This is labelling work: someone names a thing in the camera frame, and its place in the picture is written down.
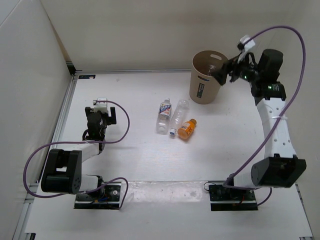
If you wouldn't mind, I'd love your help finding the beige waste bin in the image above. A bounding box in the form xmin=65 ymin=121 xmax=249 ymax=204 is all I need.
xmin=189 ymin=50 xmax=228 ymax=105

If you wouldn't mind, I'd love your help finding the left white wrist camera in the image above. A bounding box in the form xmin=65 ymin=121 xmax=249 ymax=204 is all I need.
xmin=92 ymin=97 xmax=108 ymax=114

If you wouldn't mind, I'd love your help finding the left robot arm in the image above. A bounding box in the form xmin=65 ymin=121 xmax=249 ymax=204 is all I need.
xmin=41 ymin=106 xmax=117 ymax=200

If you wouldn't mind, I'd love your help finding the white labelled clear bottle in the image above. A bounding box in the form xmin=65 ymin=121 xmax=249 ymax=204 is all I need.
xmin=156 ymin=98 xmax=172 ymax=135

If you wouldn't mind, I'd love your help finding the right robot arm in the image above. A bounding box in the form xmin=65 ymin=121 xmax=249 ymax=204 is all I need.
xmin=210 ymin=49 xmax=307 ymax=200

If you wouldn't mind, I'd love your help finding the left aluminium frame rail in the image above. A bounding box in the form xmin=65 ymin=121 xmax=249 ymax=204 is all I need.
xmin=12 ymin=74 xmax=76 ymax=240

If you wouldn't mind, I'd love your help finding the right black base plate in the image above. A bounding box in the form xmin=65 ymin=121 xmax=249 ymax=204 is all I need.
xmin=208 ymin=184 xmax=258 ymax=212

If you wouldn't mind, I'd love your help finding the blue labelled plastic bottle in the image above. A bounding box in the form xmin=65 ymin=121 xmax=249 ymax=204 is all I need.
xmin=206 ymin=64 xmax=220 ymax=77

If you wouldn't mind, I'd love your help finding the clear unlabelled plastic bottle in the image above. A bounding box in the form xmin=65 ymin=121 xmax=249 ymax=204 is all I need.
xmin=169 ymin=99 xmax=189 ymax=137

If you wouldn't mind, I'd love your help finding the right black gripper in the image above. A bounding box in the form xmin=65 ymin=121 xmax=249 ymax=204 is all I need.
xmin=209 ymin=50 xmax=262 ymax=86

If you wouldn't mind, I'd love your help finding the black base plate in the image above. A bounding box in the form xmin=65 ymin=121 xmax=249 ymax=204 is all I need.
xmin=208 ymin=184 xmax=258 ymax=212
xmin=73 ymin=181 xmax=122 ymax=210

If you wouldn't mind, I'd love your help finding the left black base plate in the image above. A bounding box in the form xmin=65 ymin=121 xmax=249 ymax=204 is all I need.
xmin=73 ymin=181 xmax=122 ymax=210

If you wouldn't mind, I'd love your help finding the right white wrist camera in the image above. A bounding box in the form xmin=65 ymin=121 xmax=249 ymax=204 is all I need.
xmin=237 ymin=35 xmax=256 ymax=64

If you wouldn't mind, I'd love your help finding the orange plastic bottle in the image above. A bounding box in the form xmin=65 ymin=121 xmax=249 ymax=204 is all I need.
xmin=177 ymin=118 xmax=197 ymax=140

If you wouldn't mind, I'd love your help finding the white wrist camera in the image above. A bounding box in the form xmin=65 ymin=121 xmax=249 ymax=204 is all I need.
xmin=237 ymin=35 xmax=256 ymax=64
xmin=92 ymin=97 xmax=108 ymax=114

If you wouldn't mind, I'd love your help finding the back aluminium frame rail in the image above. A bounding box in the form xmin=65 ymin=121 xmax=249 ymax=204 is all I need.
xmin=74 ymin=68 xmax=192 ymax=76

